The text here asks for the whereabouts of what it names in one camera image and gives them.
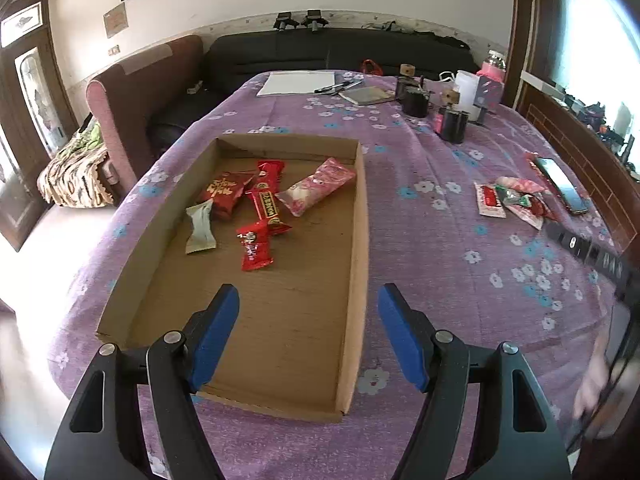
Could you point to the wooden sideboard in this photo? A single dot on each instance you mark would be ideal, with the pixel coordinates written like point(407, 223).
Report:
point(575, 130)

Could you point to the purple floral tablecloth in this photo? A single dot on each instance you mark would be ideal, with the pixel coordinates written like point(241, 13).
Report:
point(425, 260)

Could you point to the black pen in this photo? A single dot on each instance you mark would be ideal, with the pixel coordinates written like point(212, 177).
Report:
point(351, 84)
point(327, 89)

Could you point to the black smartphone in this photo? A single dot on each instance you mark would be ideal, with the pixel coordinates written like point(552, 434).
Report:
point(562, 185)

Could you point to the black clamp device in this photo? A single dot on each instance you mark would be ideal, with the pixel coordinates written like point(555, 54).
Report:
point(314, 20)
point(285, 21)

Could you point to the cardboard box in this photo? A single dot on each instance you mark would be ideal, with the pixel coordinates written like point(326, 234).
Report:
point(290, 320)

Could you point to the brown notebook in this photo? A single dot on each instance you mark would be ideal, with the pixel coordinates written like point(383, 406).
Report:
point(365, 95)

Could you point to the pink checked snack packet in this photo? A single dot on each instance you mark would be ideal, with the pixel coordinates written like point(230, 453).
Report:
point(517, 183)

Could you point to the green clear-wrapped candy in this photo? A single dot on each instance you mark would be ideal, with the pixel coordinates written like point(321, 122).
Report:
point(512, 197)

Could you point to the black canister wooden cap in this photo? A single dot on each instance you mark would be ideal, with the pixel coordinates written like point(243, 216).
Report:
point(415, 102)

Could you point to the dark red snack packet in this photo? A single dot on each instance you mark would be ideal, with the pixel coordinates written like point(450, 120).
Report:
point(540, 206)

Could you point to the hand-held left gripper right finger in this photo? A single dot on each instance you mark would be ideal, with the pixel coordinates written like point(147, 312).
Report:
point(400, 340)

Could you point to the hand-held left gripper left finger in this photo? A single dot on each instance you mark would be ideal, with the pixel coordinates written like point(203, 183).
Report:
point(215, 340)

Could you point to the patterned blanket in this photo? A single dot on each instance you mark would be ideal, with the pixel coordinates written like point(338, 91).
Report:
point(70, 175)

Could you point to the red bag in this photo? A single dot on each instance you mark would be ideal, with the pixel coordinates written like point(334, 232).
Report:
point(372, 67)

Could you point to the white paper sheet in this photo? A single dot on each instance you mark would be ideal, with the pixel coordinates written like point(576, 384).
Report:
point(295, 82)

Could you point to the red plastic wrapper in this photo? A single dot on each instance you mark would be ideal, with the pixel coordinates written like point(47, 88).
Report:
point(531, 162)

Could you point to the pink thermos bottle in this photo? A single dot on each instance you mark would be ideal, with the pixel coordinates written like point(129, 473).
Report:
point(492, 67)

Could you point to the white plastic container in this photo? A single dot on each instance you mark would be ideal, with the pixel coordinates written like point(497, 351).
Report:
point(465, 90)

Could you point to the white packet red label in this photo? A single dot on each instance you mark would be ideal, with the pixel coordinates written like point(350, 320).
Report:
point(487, 200)

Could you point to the wooden door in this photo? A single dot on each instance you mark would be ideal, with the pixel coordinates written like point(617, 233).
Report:
point(20, 185)

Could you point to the brown armchair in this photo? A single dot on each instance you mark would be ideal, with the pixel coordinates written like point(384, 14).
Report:
point(140, 105)

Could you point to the white and red snack packet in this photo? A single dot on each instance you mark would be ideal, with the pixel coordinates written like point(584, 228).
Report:
point(527, 216)

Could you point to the black canister red label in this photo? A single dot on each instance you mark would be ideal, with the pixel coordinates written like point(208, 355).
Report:
point(452, 127)

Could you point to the person's right hand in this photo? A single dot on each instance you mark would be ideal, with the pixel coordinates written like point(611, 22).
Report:
point(592, 385)

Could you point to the white and green snack packet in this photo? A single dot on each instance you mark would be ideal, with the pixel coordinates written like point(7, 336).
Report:
point(200, 227)

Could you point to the black sofa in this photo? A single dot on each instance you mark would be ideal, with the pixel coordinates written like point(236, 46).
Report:
point(280, 55)

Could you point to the pink cartoon snack packet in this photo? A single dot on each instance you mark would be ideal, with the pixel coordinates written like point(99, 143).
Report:
point(315, 187)

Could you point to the dark red gold-print packet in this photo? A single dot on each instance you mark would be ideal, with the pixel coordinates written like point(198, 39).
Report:
point(225, 195)

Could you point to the small red snack packet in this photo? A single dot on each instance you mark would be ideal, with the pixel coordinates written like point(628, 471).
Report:
point(255, 250)

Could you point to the small wall plaque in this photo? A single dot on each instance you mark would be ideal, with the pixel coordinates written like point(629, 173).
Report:
point(115, 20)

